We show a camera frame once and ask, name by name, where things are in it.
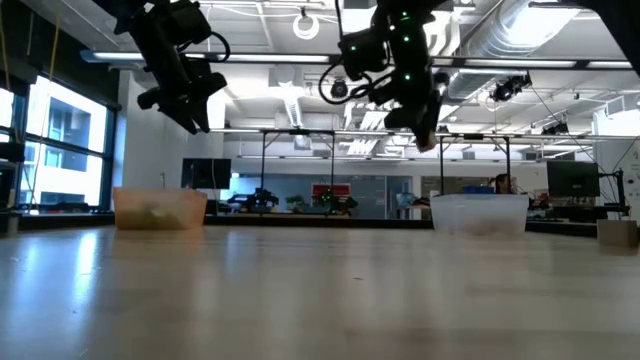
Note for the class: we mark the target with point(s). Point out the black overhead frame stand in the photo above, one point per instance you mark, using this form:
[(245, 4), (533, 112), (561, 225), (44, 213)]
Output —
[(472, 136), (300, 132)]

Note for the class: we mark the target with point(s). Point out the clear plastic bin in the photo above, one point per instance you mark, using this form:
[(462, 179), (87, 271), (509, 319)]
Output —
[(480, 212)]

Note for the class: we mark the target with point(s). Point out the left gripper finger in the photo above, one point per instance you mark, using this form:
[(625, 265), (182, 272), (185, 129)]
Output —
[(180, 114), (201, 111)]

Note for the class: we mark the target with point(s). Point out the round black ceiling fixture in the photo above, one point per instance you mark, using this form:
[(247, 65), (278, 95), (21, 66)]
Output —
[(339, 89)]

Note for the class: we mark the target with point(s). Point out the red sign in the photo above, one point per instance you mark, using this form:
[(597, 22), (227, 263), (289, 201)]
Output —
[(340, 189)]

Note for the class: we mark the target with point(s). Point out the black aluminium table frame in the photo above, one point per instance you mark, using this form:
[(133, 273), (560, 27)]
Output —
[(300, 220)]

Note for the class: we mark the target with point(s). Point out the blue box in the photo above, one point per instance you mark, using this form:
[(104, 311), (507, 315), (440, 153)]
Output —
[(479, 190)]

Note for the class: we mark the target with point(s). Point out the person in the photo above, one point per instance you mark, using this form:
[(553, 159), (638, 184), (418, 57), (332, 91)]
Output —
[(501, 184)]

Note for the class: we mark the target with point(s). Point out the distant black desk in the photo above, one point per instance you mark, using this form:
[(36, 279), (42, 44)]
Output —
[(565, 212)]

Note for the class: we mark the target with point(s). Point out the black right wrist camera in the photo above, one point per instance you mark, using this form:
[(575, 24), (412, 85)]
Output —
[(362, 52)]

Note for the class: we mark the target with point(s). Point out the black computer monitor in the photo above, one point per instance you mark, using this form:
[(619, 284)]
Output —
[(207, 173), (572, 179)]

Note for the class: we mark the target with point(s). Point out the small distant green plant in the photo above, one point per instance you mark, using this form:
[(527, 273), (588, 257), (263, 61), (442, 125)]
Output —
[(296, 202)]

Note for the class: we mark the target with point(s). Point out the black hanging camera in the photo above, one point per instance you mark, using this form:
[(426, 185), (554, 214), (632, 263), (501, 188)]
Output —
[(510, 88)]

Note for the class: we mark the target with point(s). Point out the large glass window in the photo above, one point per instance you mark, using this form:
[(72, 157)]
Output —
[(65, 130)]

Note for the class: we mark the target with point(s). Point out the silver air duct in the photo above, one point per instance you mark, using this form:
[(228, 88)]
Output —
[(500, 40)]

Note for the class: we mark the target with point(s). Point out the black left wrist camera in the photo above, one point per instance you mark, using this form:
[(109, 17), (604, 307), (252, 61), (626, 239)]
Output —
[(190, 22)]

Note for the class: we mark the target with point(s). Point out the natural wood cube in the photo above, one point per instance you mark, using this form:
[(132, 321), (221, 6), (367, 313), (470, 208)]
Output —
[(617, 234)]

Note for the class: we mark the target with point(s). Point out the orange translucent plastic bin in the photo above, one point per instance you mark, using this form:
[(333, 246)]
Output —
[(160, 197)]

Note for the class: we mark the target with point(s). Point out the long ceiling light bar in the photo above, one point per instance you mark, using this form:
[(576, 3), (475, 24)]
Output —
[(275, 58)]

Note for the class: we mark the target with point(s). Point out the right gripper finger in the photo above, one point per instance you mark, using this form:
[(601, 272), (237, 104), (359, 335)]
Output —
[(405, 119), (436, 117)]

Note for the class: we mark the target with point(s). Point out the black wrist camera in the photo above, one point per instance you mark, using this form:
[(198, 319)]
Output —
[(190, 22), (362, 52)]

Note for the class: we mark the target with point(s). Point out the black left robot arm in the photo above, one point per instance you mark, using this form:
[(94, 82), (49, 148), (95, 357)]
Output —
[(125, 10)]

